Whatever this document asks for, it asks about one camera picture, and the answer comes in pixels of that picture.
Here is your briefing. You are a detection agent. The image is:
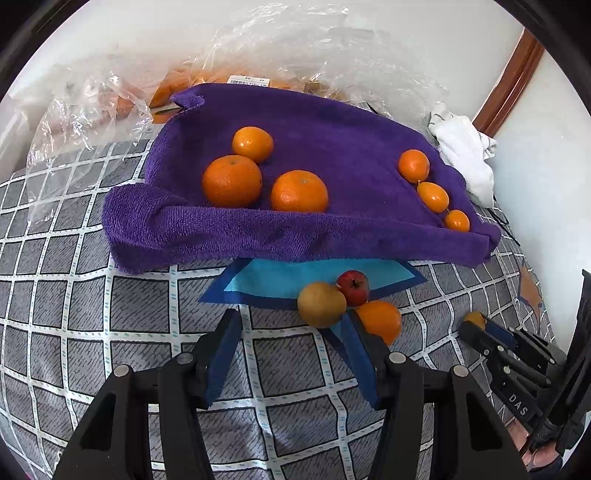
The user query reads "small green fruit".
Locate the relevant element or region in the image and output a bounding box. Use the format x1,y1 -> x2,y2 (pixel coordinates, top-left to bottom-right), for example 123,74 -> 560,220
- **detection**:
464,311 -> 487,330

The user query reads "large orange mandarin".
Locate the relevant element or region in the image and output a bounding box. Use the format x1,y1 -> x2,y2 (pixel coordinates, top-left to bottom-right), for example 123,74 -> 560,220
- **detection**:
201,155 -> 263,208
270,170 -> 329,213

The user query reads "purple towel tray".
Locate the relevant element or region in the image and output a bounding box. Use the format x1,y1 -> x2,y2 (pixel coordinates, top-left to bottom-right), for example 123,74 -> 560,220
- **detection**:
102,84 -> 501,273

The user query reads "brown wooden door frame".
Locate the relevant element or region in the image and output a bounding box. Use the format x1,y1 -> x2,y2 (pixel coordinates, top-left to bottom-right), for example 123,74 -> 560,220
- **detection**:
473,29 -> 545,137

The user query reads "person's right hand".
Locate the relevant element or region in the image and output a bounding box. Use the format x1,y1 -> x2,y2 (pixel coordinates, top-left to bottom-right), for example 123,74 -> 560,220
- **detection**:
507,418 -> 563,479

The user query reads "white crumpled cloth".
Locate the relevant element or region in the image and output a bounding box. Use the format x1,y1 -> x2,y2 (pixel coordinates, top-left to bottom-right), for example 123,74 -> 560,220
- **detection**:
428,103 -> 497,208

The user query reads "small red apple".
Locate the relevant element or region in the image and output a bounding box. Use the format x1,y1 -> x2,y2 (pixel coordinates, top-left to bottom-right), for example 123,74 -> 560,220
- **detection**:
335,270 -> 370,308

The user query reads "clear plastic bag of oranges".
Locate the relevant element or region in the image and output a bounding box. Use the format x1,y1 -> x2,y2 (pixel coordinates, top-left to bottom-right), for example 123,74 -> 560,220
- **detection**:
150,3 -> 447,131

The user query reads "oval orange kumquat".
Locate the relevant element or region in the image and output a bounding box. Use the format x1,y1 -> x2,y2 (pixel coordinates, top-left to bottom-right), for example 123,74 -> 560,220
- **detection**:
417,181 -> 450,214

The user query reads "small clear plastic bag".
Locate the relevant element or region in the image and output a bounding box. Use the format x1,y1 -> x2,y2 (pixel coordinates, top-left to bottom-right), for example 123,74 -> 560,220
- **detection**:
26,58 -> 164,226

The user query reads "small orange mandarin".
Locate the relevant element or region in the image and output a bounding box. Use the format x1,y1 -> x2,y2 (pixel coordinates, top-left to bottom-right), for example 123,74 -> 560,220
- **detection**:
398,149 -> 431,184
231,126 -> 274,164

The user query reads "grey checkered tablecloth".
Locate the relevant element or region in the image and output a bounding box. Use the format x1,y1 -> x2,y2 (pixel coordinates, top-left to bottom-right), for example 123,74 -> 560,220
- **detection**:
1,140 -> 554,479

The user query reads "small orange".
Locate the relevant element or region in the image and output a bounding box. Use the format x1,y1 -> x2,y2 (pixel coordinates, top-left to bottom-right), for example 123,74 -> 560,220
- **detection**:
444,209 -> 471,232

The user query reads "green yellow fruit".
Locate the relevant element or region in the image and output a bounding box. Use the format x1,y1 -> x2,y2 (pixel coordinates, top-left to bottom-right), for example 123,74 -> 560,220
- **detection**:
297,282 -> 348,329

